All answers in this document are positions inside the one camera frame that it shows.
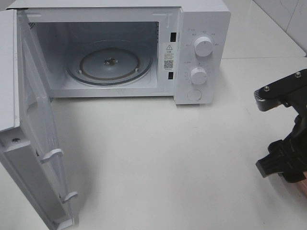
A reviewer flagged white timer knob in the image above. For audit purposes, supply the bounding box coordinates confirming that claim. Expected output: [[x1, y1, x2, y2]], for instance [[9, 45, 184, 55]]
[[190, 68, 207, 85]]

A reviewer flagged white microwave oven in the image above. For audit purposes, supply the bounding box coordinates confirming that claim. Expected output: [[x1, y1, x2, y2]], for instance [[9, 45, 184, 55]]
[[4, 0, 232, 106]]

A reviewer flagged round white door button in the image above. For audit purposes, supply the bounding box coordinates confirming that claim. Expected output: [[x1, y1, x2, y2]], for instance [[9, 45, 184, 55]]
[[187, 90, 202, 101]]

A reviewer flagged upper white power knob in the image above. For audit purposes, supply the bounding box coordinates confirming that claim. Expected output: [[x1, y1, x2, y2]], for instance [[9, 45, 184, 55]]
[[193, 34, 213, 57]]

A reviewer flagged pink round plate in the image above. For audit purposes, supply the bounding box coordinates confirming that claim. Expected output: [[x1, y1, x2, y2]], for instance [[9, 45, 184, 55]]
[[296, 172, 307, 197]]

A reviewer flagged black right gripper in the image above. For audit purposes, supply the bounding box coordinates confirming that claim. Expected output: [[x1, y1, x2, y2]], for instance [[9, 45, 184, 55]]
[[256, 105, 307, 183]]

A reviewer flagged glass microwave turntable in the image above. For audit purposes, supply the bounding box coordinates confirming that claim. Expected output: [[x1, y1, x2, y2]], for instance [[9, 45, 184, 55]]
[[66, 40, 157, 86]]

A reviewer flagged white microwave door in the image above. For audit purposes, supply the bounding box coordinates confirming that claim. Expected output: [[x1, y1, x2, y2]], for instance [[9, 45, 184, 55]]
[[0, 9, 77, 230]]

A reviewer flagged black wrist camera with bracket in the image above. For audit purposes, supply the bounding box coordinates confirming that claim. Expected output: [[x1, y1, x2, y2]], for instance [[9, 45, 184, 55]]
[[254, 69, 307, 115]]

